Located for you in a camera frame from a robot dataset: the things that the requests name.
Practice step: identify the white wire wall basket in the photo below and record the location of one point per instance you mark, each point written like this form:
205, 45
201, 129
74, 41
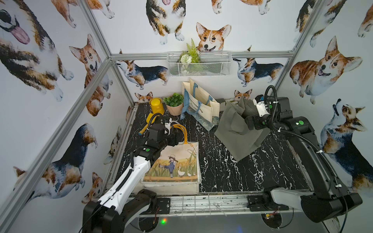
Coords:
208, 64

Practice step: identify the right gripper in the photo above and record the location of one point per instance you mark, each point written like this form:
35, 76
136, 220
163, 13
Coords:
258, 125

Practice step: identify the olive green canvas bag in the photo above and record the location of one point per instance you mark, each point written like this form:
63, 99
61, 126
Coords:
234, 133

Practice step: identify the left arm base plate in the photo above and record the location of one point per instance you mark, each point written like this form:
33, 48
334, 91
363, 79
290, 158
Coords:
162, 206

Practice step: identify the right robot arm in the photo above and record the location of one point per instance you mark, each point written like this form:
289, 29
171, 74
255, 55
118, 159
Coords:
330, 197

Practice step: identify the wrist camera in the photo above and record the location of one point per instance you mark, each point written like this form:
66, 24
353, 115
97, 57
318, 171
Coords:
168, 125
261, 106

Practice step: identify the yellow-handled canvas bag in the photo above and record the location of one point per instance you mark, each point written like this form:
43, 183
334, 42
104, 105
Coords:
177, 164

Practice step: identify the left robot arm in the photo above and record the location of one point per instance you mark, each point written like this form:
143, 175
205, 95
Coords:
141, 161

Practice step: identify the artificial fern with flower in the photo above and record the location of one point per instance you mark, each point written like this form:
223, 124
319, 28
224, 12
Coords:
189, 56

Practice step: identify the pink flower pot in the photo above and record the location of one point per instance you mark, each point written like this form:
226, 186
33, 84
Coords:
175, 111

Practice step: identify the aluminium front rail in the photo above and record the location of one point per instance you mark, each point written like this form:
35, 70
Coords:
204, 205

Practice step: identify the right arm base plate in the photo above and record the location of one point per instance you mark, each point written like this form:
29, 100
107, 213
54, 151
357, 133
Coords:
259, 203

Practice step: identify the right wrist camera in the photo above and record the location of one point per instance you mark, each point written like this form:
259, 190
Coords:
261, 106

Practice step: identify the white Monet canvas bag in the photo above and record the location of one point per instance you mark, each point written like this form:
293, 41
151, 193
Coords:
169, 189

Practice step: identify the green succulent plant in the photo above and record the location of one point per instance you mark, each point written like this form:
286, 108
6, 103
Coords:
174, 100

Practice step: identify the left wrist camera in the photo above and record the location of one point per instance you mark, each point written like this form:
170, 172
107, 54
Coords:
168, 125

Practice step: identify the blue-handled canvas bag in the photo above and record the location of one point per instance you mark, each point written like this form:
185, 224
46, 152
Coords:
199, 104

